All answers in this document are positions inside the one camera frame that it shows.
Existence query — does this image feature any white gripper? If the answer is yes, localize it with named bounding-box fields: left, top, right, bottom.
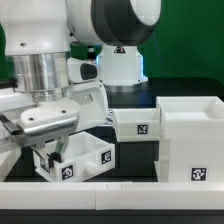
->
left=0, top=81, right=108, bottom=170

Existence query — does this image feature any white drawer with knob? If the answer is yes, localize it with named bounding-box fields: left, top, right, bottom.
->
left=33, top=132, right=115, bottom=182

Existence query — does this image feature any large white drawer cabinet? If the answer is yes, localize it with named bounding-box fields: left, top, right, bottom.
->
left=155, top=96, right=224, bottom=183

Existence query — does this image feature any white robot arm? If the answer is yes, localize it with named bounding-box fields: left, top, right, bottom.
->
left=0, top=0, right=161, bottom=147

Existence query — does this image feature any white left rail block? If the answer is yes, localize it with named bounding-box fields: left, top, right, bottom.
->
left=0, top=148, right=21, bottom=182

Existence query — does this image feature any white front rail bar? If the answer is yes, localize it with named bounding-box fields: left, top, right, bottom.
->
left=0, top=182, right=224, bottom=210

